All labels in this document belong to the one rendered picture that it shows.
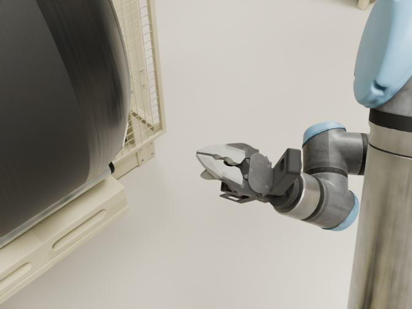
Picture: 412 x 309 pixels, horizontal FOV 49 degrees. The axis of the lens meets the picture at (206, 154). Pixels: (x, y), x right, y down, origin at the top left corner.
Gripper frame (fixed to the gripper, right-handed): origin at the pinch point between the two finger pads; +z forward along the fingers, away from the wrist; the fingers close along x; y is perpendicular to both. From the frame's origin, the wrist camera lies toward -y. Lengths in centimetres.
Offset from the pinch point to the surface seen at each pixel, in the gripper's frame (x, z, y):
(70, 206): -8.1, 12.2, 25.0
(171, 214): 19, -53, 103
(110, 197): -5.2, 6.1, 21.8
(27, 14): -0.7, 33.3, -16.3
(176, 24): 151, -65, 153
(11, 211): -16.3, 26.4, 0.7
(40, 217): -11.8, 17.6, 22.4
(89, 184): -4.3, 11.0, 20.6
